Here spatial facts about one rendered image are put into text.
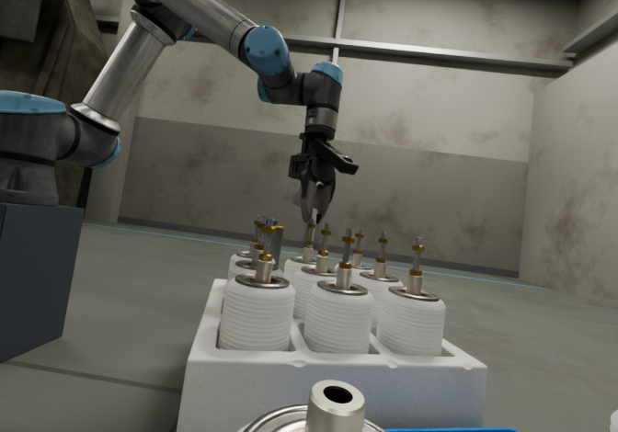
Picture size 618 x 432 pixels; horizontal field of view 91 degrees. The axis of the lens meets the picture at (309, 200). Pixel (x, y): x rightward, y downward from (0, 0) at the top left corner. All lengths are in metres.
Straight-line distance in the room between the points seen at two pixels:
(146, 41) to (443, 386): 0.93
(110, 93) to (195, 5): 0.33
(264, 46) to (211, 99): 3.43
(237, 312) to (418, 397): 0.25
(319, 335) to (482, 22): 4.37
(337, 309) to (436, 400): 0.17
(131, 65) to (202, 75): 3.27
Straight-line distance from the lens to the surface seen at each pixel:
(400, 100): 3.87
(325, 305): 0.43
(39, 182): 0.83
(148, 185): 4.08
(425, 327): 0.49
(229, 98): 3.95
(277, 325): 0.41
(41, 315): 0.89
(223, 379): 0.40
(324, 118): 0.69
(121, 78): 0.93
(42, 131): 0.85
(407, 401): 0.47
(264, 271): 0.43
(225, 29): 0.68
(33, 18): 3.65
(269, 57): 0.60
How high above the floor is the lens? 0.35
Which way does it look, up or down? 3 degrees up
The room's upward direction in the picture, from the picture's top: 8 degrees clockwise
